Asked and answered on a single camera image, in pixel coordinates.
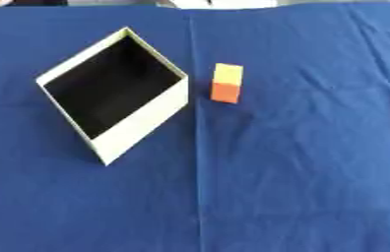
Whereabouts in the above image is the cardboard box with black inside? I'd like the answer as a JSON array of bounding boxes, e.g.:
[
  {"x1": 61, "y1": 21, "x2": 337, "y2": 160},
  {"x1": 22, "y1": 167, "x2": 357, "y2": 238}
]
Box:
[{"x1": 34, "y1": 26, "x2": 192, "y2": 167}]

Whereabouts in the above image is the yellow and orange block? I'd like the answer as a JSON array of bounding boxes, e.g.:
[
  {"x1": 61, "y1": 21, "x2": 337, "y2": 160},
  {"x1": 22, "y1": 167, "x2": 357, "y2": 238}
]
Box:
[{"x1": 209, "y1": 62, "x2": 245, "y2": 104}]

